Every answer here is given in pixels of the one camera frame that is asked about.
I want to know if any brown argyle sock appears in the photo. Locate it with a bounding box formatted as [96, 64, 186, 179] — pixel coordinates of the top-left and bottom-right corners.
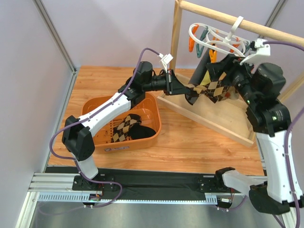
[185, 73, 239, 105]
[111, 114, 142, 143]

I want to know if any wooden hanger rack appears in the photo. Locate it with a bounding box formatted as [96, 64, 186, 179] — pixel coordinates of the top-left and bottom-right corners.
[157, 0, 304, 147]

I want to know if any orange plastic basket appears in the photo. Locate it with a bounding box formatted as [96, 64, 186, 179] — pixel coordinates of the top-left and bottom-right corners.
[93, 92, 162, 152]

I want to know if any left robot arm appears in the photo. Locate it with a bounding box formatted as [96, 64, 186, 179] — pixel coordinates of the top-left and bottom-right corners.
[62, 61, 192, 189]

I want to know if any grey black sock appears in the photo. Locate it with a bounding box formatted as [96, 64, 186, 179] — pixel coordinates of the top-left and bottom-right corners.
[189, 48, 211, 86]

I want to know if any left aluminium frame post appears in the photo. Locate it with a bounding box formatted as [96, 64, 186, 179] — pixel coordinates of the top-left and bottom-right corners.
[33, 0, 78, 171]

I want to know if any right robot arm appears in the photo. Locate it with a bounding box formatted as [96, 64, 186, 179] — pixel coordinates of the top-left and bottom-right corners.
[206, 54, 304, 215]

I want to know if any right aluminium frame post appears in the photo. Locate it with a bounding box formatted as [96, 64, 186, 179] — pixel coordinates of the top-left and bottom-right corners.
[264, 0, 288, 28]

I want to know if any white round clip hanger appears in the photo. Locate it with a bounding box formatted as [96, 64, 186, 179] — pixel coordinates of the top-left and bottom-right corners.
[188, 16, 250, 59]

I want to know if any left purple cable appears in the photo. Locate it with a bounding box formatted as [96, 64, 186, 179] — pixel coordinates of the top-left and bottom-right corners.
[38, 47, 164, 216]

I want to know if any yellow grey sock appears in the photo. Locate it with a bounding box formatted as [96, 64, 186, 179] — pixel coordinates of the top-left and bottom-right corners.
[200, 71, 211, 86]

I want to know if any aluminium frame post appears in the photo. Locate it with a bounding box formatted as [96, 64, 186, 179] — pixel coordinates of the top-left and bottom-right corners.
[264, 0, 288, 28]
[33, 0, 78, 171]

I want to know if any purple cable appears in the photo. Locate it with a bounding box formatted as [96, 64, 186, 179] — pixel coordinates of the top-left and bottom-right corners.
[38, 47, 164, 216]
[217, 40, 304, 228]

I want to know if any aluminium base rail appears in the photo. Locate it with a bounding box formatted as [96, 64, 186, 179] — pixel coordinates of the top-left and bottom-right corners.
[28, 172, 271, 205]

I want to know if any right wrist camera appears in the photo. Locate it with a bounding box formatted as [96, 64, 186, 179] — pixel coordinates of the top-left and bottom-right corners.
[240, 38, 271, 65]

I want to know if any black white-striped sock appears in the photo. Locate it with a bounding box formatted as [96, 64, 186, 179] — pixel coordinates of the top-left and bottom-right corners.
[128, 124, 156, 140]

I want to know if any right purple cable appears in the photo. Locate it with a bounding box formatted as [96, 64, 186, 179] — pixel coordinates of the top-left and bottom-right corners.
[217, 40, 304, 228]

